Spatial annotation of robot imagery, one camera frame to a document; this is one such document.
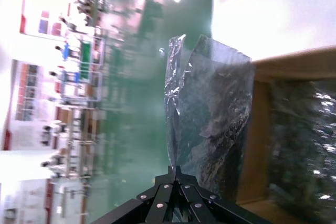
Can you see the white shelf with blue trays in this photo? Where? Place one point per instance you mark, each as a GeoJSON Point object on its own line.
{"type": "Point", "coordinates": [76, 77]}

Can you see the wall info board photo strip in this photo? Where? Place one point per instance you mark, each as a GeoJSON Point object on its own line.
{"type": "Point", "coordinates": [29, 103]}

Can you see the grey antistatic bag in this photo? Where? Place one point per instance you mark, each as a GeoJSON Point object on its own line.
{"type": "Point", "coordinates": [178, 98]}

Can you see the wall info board red photos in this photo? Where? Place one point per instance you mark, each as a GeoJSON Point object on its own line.
{"type": "Point", "coordinates": [44, 16]}

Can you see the brown cardboard box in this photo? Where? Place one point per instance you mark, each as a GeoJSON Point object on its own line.
{"type": "Point", "coordinates": [254, 140]}

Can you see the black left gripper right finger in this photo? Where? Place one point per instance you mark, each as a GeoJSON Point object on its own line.
{"type": "Point", "coordinates": [199, 200]}

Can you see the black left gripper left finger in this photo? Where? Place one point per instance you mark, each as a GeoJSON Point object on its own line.
{"type": "Point", "coordinates": [155, 200]}

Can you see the bagged graphics card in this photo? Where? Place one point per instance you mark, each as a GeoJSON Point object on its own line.
{"type": "Point", "coordinates": [302, 142]}

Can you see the wall info board with icons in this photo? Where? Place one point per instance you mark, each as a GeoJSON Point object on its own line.
{"type": "Point", "coordinates": [23, 203]}

